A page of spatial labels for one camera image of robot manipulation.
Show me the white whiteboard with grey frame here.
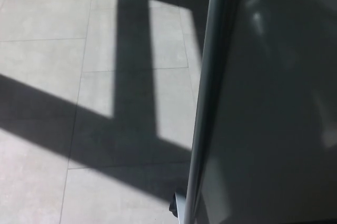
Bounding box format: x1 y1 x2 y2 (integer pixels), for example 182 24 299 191
183 0 337 224

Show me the black caster wheel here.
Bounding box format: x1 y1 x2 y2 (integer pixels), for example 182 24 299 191
168 187 187 219

